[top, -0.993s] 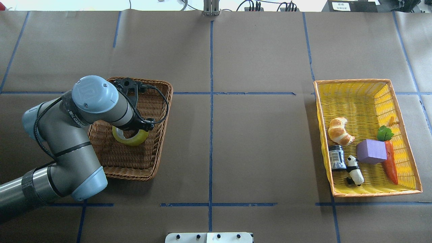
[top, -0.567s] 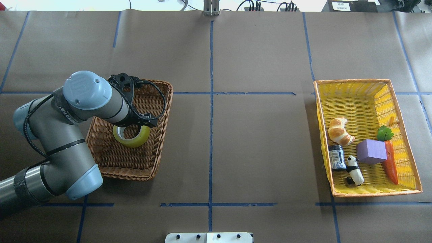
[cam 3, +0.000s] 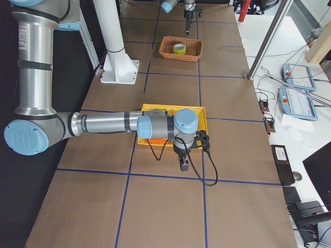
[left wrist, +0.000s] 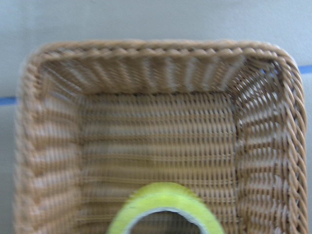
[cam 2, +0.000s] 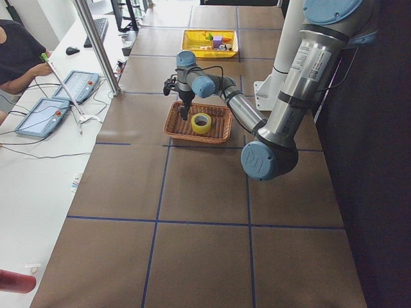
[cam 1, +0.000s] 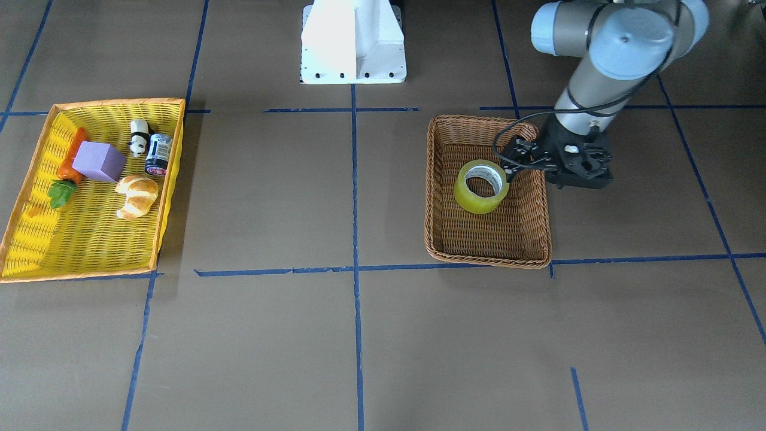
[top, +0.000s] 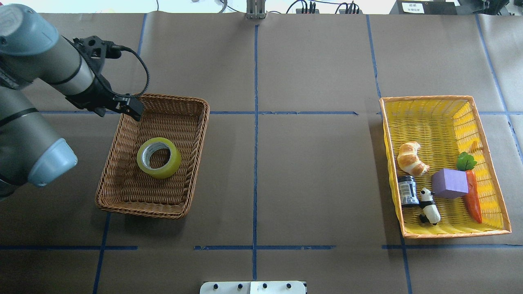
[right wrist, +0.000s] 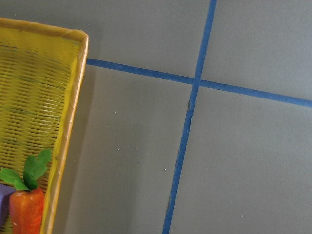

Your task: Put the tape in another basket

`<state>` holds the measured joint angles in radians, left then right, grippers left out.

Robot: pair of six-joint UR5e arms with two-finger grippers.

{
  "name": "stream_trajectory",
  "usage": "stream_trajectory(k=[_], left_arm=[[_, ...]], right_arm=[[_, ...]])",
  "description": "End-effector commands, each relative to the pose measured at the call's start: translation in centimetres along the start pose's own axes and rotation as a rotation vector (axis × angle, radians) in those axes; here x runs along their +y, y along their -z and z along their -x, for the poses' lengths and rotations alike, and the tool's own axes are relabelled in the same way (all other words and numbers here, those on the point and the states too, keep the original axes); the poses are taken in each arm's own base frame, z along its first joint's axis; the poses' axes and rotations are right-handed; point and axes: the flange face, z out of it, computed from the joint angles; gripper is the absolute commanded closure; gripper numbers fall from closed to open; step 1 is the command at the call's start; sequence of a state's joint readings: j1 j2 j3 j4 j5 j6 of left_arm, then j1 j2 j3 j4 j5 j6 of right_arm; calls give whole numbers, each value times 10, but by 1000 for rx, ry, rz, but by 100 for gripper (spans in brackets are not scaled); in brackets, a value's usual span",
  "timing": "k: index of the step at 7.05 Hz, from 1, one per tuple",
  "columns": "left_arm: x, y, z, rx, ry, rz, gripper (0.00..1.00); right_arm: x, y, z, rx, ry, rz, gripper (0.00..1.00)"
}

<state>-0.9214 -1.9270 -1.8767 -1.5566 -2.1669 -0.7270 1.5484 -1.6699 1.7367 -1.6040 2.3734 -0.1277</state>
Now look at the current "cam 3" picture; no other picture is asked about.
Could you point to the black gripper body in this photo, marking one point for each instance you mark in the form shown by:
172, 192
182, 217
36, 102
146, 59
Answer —
188, 13
181, 152

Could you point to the yellow tape roll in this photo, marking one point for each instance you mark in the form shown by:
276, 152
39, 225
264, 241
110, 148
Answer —
179, 49

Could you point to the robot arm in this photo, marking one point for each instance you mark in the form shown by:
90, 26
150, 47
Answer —
174, 11
38, 125

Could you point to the brown wicker basket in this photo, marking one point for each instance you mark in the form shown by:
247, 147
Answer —
193, 48

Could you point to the yellow woven basket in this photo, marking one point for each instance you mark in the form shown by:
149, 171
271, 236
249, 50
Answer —
172, 110

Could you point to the orange toy carrot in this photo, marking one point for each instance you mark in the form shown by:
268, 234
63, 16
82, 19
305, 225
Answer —
158, 141

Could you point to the red cylinder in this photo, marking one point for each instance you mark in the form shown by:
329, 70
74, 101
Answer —
243, 10

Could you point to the orange black connector strip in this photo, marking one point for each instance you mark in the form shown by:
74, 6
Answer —
268, 119

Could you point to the white reacher grabber stick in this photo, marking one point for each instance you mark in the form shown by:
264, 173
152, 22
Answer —
300, 91

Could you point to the black box with label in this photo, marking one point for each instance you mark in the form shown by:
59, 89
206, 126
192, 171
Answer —
282, 164

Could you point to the near blue teach pendant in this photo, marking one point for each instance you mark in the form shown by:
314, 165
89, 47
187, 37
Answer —
296, 104

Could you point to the blue teach pendant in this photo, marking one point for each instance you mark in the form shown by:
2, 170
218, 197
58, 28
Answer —
298, 76
296, 104

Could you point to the far blue teach pendant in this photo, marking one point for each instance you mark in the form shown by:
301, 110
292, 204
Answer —
298, 76

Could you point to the black stand equipment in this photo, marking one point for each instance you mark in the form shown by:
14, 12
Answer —
312, 222

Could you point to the black monitor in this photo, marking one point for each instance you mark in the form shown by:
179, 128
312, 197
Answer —
317, 167

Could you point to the wooden board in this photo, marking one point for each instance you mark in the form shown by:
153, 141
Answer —
321, 47

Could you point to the white camera mast base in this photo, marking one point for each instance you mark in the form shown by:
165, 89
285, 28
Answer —
118, 67

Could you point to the aluminium frame post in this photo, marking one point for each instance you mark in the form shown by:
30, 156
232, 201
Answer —
272, 31

